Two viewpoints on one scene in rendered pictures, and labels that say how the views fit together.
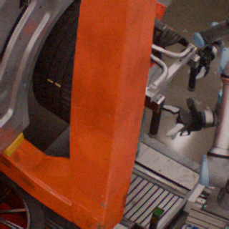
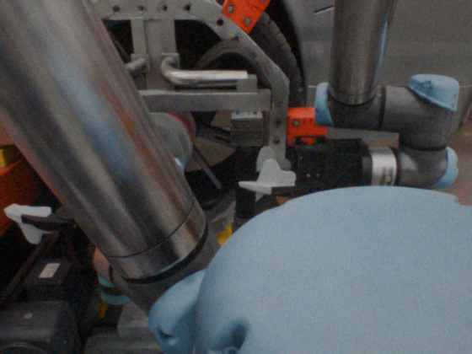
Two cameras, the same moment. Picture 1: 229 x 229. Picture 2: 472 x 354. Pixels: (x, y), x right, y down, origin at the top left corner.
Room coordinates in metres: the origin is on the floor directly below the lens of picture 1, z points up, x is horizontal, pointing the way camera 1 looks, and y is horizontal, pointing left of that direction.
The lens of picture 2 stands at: (1.61, -0.82, 1.12)
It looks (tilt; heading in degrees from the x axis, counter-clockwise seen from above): 25 degrees down; 58
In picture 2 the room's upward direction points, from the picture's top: straight up
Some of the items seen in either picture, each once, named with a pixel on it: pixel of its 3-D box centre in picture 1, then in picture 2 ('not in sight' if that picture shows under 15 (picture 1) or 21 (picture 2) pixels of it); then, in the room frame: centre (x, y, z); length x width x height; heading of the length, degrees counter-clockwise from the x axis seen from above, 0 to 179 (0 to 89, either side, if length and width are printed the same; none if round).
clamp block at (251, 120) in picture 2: (189, 58); (245, 122); (1.95, -0.30, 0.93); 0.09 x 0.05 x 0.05; 60
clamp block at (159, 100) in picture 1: (152, 99); not in sight; (1.66, -0.13, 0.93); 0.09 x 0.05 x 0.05; 60
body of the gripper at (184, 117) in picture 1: (190, 122); (95, 236); (1.68, -0.31, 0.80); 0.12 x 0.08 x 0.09; 105
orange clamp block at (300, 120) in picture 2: not in sight; (303, 126); (2.18, -0.19, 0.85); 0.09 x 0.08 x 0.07; 150
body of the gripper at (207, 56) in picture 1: (205, 58); (328, 165); (2.06, -0.40, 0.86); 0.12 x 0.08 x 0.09; 150
